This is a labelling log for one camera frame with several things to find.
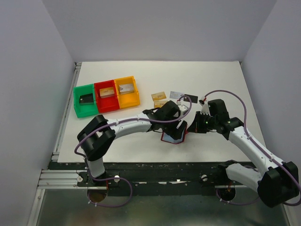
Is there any purple cable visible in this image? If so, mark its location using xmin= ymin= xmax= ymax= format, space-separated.
xmin=204 ymin=89 xmax=301 ymax=206
xmin=74 ymin=95 xmax=192 ymax=208

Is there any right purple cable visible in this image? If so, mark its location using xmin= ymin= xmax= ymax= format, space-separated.
xmin=204 ymin=89 xmax=301 ymax=206

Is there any gold card stack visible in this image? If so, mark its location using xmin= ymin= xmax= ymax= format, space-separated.
xmin=99 ymin=87 xmax=115 ymax=98

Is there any white VIP card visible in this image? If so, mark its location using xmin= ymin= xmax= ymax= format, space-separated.
xmin=169 ymin=91 xmax=184 ymax=99

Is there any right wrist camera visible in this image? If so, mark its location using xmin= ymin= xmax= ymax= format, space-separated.
xmin=199 ymin=96 xmax=210 ymax=115

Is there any green plastic bin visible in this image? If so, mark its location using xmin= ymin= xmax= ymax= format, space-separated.
xmin=73 ymin=84 xmax=98 ymax=118

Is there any aluminium frame rail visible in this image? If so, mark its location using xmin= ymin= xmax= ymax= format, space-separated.
xmin=37 ymin=62 xmax=82 ymax=190

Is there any red leather card holder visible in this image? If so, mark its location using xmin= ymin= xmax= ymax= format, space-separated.
xmin=160 ymin=125 xmax=187 ymax=145

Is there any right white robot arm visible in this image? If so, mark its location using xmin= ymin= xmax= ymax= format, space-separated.
xmin=188 ymin=99 xmax=300 ymax=208

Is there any black card stack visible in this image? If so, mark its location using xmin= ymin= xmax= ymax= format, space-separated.
xmin=79 ymin=93 xmax=94 ymax=105

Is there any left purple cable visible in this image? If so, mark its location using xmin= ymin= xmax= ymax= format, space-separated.
xmin=74 ymin=95 xmax=192 ymax=208

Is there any gold VIP card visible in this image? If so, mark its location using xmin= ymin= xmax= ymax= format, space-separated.
xmin=154 ymin=100 xmax=168 ymax=108
xmin=151 ymin=91 xmax=166 ymax=101

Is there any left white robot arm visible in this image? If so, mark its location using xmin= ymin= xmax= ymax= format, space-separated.
xmin=76 ymin=101 xmax=191 ymax=186

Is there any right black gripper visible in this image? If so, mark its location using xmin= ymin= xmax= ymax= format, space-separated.
xmin=187 ymin=111 xmax=218 ymax=133

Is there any black VIP card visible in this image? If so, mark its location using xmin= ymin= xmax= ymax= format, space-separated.
xmin=183 ymin=94 xmax=198 ymax=104

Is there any red plastic bin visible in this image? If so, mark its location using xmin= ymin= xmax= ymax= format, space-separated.
xmin=94 ymin=80 xmax=120 ymax=113

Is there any silver card stack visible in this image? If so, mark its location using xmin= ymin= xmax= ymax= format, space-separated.
xmin=119 ymin=83 xmax=135 ymax=95

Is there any yellow plastic bin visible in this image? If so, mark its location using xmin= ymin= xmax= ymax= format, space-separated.
xmin=114 ymin=76 xmax=140 ymax=109

